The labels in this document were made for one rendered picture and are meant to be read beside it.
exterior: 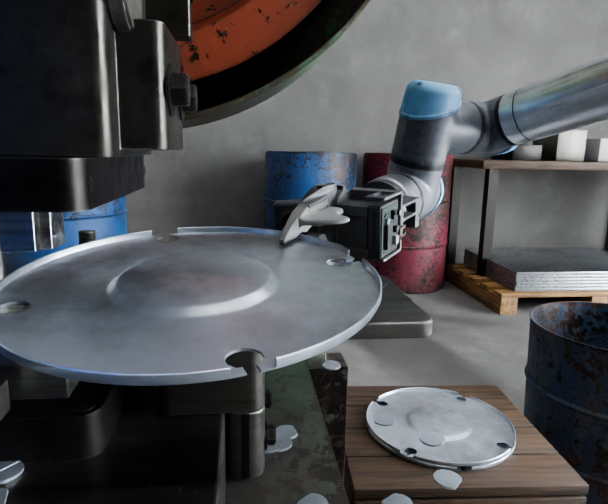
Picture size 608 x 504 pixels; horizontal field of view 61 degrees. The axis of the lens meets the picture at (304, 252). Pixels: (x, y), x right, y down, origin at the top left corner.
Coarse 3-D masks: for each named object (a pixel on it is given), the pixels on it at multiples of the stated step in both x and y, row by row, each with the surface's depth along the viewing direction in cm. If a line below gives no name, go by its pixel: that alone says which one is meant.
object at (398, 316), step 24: (384, 288) 45; (384, 312) 38; (408, 312) 38; (360, 336) 36; (384, 336) 36; (408, 336) 36; (240, 360) 37; (192, 384) 37; (216, 384) 37; (240, 384) 38; (264, 384) 39; (168, 408) 37; (192, 408) 37; (216, 408) 38; (240, 408) 38; (264, 408) 39; (240, 432) 38; (264, 432) 40; (240, 456) 39; (264, 456) 40
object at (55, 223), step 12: (0, 216) 36; (12, 216) 36; (24, 216) 36; (36, 216) 37; (48, 216) 37; (60, 216) 39; (0, 228) 36; (12, 228) 36; (24, 228) 36; (36, 228) 37; (48, 228) 37; (60, 228) 39; (0, 240) 36; (12, 240) 36; (24, 240) 36; (36, 240) 37; (48, 240) 37; (60, 240) 39
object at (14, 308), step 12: (0, 312) 36; (12, 312) 36; (0, 360) 33; (0, 372) 33; (12, 372) 33; (24, 372) 33; (36, 372) 33; (12, 384) 33; (24, 384) 33; (36, 384) 33; (48, 384) 33; (60, 384) 33; (72, 384) 35; (12, 396) 33; (24, 396) 33; (36, 396) 33; (48, 396) 33; (60, 396) 34
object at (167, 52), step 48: (0, 0) 29; (48, 0) 29; (96, 0) 29; (144, 0) 42; (0, 48) 29; (48, 48) 29; (96, 48) 30; (144, 48) 32; (0, 96) 30; (48, 96) 30; (96, 96) 30; (144, 96) 33; (192, 96) 40; (0, 144) 30; (48, 144) 30; (96, 144) 31; (144, 144) 33
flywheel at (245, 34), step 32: (224, 0) 70; (256, 0) 68; (288, 0) 68; (320, 0) 69; (224, 32) 68; (256, 32) 68; (288, 32) 69; (192, 64) 68; (224, 64) 69; (256, 64) 77
